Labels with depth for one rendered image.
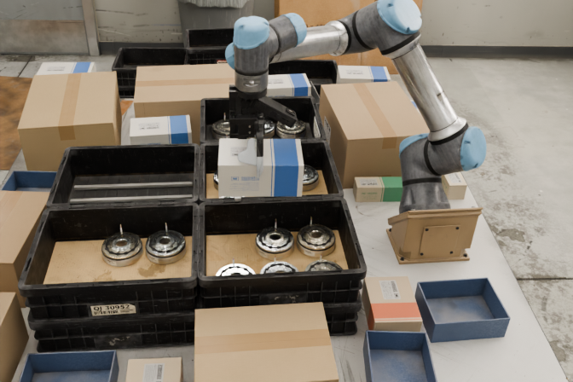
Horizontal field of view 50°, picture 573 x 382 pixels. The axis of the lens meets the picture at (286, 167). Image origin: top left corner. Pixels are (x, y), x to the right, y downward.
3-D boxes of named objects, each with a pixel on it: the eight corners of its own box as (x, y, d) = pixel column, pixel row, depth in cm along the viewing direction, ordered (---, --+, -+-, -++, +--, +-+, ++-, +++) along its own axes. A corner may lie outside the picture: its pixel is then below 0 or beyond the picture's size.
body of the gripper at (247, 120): (230, 124, 149) (228, 79, 142) (266, 124, 149) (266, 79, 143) (229, 141, 142) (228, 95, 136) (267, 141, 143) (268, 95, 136)
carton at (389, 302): (361, 297, 171) (364, 276, 167) (403, 295, 172) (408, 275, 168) (372, 343, 158) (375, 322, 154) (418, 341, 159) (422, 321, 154)
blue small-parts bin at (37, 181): (77, 188, 208) (74, 171, 204) (64, 217, 195) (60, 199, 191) (17, 187, 207) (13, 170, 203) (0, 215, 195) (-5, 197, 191)
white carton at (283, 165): (298, 168, 160) (299, 138, 155) (301, 196, 150) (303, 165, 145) (220, 168, 158) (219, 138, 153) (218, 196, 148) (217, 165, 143)
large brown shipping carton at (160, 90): (240, 107, 259) (239, 63, 248) (246, 145, 234) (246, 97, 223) (141, 111, 253) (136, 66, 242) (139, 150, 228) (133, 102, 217)
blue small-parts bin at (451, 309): (482, 295, 173) (488, 276, 169) (504, 337, 161) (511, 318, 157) (413, 299, 171) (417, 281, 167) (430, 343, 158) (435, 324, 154)
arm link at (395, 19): (454, 162, 187) (367, 2, 174) (497, 153, 176) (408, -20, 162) (436, 184, 180) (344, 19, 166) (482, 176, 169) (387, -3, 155)
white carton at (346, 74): (383, 86, 260) (386, 66, 255) (387, 99, 250) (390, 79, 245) (336, 84, 259) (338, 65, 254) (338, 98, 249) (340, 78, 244)
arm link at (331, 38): (346, 21, 183) (216, 37, 151) (373, 8, 175) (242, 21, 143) (357, 59, 184) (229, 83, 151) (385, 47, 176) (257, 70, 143)
